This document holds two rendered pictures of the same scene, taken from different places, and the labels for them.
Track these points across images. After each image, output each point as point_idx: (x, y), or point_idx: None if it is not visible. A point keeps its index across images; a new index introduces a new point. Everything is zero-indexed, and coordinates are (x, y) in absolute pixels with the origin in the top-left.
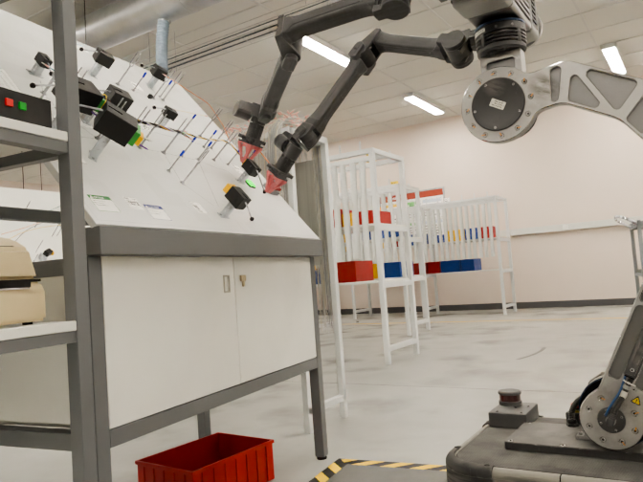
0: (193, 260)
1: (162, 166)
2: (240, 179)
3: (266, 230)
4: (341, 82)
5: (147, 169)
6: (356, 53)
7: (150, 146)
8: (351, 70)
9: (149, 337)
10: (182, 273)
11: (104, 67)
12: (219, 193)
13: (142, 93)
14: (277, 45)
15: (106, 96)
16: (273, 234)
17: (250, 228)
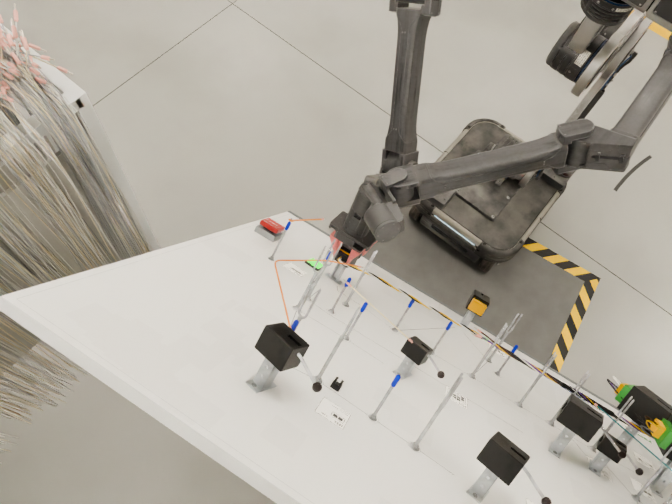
0: None
1: (502, 380)
2: (339, 277)
3: (401, 282)
4: (419, 64)
5: (536, 396)
6: (440, 9)
7: (490, 391)
8: (425, 35)
9: None
10: None
11: (394, 481)
12: (425, 319)
13: (342, 401)
14: (604, 170)
15: (648, 420)
16: (394, 276)
17: (430, 301)
